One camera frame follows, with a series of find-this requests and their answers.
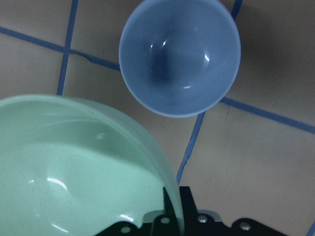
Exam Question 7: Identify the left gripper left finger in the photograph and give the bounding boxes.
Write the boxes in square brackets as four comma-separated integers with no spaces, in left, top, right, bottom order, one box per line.
[150,187,179,236]

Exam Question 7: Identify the blue bowl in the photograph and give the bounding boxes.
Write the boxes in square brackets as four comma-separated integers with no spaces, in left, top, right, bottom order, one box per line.
[119,0,241,118]

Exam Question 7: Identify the green bowl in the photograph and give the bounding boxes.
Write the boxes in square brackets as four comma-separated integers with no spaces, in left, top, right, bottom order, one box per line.
[0,95,185,236]

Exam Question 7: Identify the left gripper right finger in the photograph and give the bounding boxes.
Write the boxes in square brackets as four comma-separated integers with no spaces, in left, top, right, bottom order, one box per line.
[179,186,215,236]

